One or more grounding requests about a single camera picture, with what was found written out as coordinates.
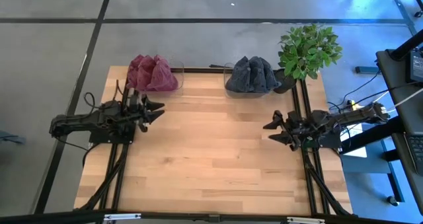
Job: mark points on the green leafy potted plant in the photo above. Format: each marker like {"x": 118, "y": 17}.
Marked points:
{"x": 307, "y": 49}

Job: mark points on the black desk crossbeam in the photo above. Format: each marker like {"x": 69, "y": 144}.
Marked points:
{"x": 373, "y": 134}

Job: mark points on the crumpled red cloth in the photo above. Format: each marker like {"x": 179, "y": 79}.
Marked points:
{"x": 180, "y": 72}

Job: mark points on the black aluminium frame crossbar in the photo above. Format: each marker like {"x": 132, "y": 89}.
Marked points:
{"x": 211, "y": 218}

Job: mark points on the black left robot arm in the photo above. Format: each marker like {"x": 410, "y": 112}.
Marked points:
{"x": 82, "y": 121}

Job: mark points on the computer keyboard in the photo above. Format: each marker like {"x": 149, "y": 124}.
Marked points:
{"x": 415, "y": 151}

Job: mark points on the dark laptop device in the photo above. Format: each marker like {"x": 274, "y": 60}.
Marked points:
{"x": 417, "y": 67}

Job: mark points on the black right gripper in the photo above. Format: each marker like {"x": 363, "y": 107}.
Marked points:
{"x": 295, "y": 129}

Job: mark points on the grey floor object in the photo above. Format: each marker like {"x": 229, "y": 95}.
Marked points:
{"x": 11, "y": 138}

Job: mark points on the dark grey knit hat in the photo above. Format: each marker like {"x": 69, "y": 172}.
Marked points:
{"x": 238, "y": 77}
{"x": 271, "y": 77}
{"x": 256, "y": 75}

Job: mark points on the yellow power strip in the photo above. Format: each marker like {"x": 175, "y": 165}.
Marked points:
{"x": 351, "y": 103}

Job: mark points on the black caster wheel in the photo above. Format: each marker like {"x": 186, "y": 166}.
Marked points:
{"x": 393, "y": 201}

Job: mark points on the white paper sheet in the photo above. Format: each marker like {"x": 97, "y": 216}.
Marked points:
{"x": 357, "y": 149}

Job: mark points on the black diagonal bar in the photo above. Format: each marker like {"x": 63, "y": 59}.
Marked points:
{"x": 408, "y": 45}

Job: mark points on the white metal bracket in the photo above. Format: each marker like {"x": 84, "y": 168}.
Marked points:
{"x": 122, "y": 217}
{"x": 305, "y": 220}

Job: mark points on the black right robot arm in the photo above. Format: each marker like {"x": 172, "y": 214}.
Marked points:
{"x": 350, "y": 116}

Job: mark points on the black plant pot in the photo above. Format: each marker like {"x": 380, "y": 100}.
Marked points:
{"x": 287, "y": 85}

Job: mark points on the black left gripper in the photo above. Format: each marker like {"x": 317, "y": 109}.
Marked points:
{"x": 137, "y": 113}

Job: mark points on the grey floor bar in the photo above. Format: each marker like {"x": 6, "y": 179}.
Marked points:
{"x": 366, "y": 69}

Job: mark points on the crumpled dark blue cloth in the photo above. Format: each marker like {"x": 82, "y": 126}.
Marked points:
{"x": 227, "y": 72}

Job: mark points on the black office desk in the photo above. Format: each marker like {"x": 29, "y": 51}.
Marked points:
{"x": 396, "y": 85}

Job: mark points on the red knit hat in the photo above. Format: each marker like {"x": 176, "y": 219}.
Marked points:
{"x": 133, "y": 72}
{"x": 147, "y": 73}
{"x": 165, "y": 77}

